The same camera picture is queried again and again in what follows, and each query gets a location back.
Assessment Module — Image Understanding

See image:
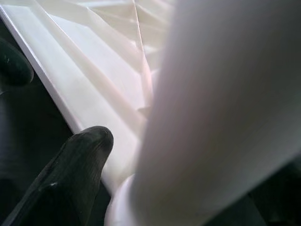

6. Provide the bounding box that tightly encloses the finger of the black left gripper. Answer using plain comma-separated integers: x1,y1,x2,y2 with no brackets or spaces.
0,37,35,87

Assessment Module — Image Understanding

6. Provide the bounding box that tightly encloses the white plastic table leg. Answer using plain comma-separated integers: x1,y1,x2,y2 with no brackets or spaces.
104,0,301,226

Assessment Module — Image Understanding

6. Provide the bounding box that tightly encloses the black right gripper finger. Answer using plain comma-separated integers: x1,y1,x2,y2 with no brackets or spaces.
0,125,114,226

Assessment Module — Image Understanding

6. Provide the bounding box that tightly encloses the white plastic table top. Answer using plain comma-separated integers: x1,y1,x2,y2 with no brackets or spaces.
0,0,180,196

